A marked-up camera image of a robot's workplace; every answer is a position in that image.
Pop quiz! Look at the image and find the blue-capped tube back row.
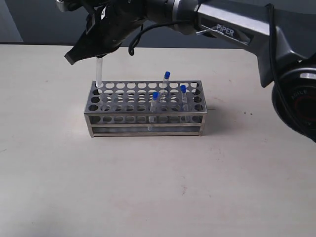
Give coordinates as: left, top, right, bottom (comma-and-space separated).
160, 71, 170, 102

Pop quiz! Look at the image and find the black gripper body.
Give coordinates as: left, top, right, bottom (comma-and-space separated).
85, 0, 158, 53

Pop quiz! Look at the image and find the stainless steel test tube rack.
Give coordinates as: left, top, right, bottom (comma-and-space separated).
84, 80, 207, 137

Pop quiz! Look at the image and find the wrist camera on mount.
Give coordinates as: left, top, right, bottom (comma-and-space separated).
55, 0, 94, 13

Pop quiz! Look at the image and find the black cable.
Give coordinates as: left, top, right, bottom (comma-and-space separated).
127, 19, 198, 56

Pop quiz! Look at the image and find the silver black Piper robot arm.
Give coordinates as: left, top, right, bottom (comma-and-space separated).
57, 0, 316, 140

